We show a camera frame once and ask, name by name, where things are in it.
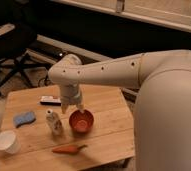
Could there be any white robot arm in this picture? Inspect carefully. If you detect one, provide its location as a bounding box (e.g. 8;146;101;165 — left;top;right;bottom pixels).
48;49;191;171

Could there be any orange carrot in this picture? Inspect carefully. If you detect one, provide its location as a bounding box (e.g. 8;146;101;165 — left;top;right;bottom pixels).
52;145;85;154

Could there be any blue sponge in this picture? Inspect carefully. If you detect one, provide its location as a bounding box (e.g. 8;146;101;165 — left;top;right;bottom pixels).
13;111;36;128

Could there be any black cable on floor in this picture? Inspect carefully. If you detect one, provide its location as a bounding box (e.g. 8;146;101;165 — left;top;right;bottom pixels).
37;73;53;88

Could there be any orange ceramic bowl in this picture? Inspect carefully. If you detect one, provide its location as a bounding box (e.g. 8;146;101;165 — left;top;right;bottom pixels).
69;110;94;133

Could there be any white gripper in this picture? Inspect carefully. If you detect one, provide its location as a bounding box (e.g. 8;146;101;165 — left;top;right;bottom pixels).
59;84;84;114

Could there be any black office chair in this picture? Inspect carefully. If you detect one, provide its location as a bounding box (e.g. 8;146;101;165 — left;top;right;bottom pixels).
0;0;51;96

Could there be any wooden table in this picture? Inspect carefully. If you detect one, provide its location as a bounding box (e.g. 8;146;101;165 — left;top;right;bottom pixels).
0;86;134;171

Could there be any black white remote control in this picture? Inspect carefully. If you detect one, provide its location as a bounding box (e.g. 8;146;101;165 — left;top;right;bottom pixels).
40;96;61;106

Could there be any white paper cup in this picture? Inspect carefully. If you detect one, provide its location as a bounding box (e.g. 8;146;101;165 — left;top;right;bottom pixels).
0;130;20;154

